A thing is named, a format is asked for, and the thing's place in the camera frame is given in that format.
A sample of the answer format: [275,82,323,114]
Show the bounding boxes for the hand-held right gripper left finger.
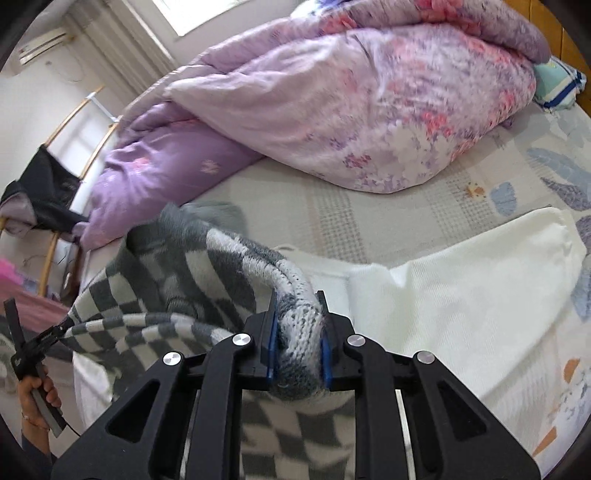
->
[51,311,278,480]

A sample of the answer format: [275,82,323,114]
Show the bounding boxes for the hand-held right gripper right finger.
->
[316,291,541,480]

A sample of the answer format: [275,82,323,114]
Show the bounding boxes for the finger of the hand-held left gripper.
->
[36,322,74,348]

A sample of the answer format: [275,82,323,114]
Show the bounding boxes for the grey white checkered sweater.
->
[58,202,357,480]

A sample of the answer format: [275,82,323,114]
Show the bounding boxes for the person's left forearm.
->
[20,418,58,469]

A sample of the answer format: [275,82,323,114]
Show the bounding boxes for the person's left hand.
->
[17,376,62,433]

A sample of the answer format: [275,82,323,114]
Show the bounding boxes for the maroon cloth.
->
[0,285,71,334]

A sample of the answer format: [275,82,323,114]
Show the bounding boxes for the wooden chair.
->
[0,84,122,298]

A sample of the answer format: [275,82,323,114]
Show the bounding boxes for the pink cloth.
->
[0,257,25,288]

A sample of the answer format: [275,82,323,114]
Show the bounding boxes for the dark clothing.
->
[0,144,89,238]

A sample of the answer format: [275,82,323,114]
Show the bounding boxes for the patterned bed sheet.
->
[73,99,591,480]

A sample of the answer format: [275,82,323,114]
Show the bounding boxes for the white knit garment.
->
[271,207,588,418]

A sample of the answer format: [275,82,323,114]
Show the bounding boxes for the purple floral quilt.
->
[79,0,551,251]

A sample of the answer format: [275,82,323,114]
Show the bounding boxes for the white air conditioner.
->
[16,25,71,66]

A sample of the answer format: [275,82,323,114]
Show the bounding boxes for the white curtain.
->
[59,0,177,108]

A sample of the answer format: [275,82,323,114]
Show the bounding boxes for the window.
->
[151,0,320,38]

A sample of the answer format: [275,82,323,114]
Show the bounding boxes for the teal blue striped pillow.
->
[533,55,588,112]

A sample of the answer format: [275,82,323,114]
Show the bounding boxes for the wooden headboard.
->
[502,0,579,62]

